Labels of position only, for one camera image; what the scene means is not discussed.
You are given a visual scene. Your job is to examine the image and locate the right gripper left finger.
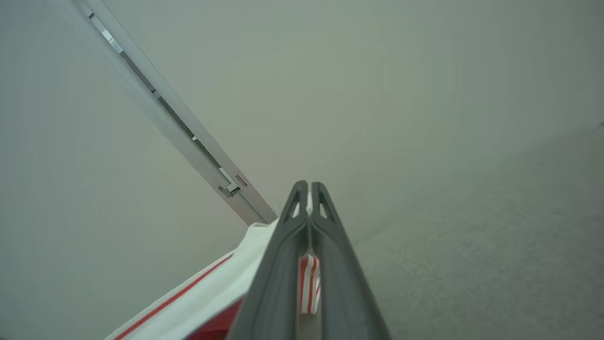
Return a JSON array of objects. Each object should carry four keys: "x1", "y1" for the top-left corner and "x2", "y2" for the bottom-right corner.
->
[{"x1": 226, "y1": 180, "x2": 310, "y2": 340}]

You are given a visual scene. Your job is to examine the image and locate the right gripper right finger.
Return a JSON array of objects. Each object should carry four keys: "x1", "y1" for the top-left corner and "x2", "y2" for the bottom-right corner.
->
[{"x1": 310, "y1": 181, "x2": 392, "y2": 340}]

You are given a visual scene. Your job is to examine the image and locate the red shirt white ribbed trim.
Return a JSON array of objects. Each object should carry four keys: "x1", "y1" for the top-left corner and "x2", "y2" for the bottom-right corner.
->
[{"x1": 105, "y1": 187, "x2": 326, "y2": 340}]

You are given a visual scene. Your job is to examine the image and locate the grey partition post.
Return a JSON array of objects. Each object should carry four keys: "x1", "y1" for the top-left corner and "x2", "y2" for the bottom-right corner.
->
[
  {"x1": 47, "y1": 0, "x2": 253, "y2": 226},
  {"x1": 87, "y1": 0, "x2": 279, "y2": 223}
]

